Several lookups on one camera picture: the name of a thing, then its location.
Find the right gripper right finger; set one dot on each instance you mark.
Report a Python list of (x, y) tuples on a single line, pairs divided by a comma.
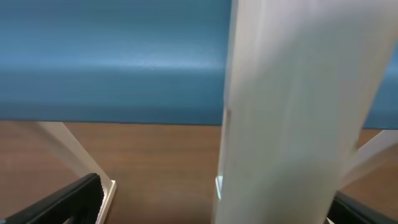
[(357, 213)]

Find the white and blue stand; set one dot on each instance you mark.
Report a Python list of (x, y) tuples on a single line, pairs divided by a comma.
[(109, 62)]

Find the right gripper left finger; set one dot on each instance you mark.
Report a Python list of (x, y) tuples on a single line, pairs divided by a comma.
[(68, 202)]

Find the white pipette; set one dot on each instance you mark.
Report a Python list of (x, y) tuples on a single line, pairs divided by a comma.
[(280, 124)]

